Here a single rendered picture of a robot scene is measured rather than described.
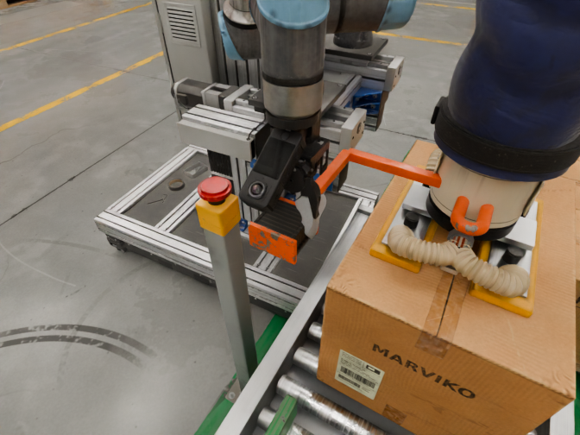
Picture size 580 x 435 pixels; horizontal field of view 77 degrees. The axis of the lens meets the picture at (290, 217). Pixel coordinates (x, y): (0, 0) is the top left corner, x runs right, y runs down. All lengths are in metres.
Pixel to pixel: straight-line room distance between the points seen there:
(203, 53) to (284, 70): 0.97
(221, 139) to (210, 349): 0.96
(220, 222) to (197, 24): 0.78
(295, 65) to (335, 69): 1.12
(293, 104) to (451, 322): 0.45
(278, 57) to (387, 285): 0.45
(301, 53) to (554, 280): 0.63
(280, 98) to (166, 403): 1.40
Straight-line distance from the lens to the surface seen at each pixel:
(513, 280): 0.68
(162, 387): 1.69
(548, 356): 0.73
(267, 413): 1.00
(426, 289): 0.72
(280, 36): 0.43
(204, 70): 1.41
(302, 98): 0.45
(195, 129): 1.17
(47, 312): 2.11
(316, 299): 1.09
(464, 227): 0.65
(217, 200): 0.74
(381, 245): 0.74
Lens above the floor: 1.50
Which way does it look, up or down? 43 degrees down
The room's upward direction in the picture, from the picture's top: straight up
